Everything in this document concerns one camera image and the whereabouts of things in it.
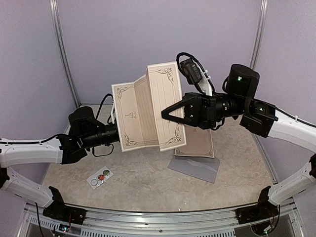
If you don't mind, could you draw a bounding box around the right aluminium frame post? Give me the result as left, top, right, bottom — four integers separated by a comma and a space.
250, 0, 269, 70

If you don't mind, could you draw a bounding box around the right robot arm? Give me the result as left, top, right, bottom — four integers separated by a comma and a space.
161, 64, 316, 153

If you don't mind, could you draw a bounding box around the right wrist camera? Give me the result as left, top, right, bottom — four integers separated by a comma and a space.
180, 58, 213, 96

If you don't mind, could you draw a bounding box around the front aluminium rail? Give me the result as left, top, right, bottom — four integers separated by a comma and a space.
24, 204, 297, 237

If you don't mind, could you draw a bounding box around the sticker sheet with seals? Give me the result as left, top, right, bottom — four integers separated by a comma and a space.
86, 166, 113, 190

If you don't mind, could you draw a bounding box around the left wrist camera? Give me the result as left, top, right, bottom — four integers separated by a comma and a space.
108, 104, 116, 124

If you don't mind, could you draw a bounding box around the left aluminium frame post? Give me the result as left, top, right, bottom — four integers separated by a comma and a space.
49, 0, 80, 108

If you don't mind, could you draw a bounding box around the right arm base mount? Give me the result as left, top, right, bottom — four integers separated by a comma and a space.
236, 186, 279, 224

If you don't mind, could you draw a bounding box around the beige letter paper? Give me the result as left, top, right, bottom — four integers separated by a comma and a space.
174, 125, 215, 158
112, 62, 187, 152

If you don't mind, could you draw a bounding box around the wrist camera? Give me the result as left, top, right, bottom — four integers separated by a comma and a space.
108, 104, 116, 124
180, 58, 213, 96

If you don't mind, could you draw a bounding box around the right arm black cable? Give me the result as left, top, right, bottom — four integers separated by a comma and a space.
176, 52, 218, 94

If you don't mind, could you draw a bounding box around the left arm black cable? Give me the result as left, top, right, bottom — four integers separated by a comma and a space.
91, 93, 115, 158

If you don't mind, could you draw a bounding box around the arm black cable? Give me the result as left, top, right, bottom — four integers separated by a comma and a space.
91, 93, 115, 158
176, 52, 218, 94

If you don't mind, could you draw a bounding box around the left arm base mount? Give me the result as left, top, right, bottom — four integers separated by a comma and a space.
43, 186, 87, 225

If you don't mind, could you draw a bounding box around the grey envelope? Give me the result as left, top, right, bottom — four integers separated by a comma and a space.
168, 156, 220, 184

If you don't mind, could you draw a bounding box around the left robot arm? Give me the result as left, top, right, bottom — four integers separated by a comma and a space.
0, 106, 119, 220

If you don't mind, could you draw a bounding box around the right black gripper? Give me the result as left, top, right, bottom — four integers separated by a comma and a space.
161, 91, 247, 129

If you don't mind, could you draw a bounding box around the aluminium frame post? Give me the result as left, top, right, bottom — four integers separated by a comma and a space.
49, 0, 80, 108
250, 0, 269, 70

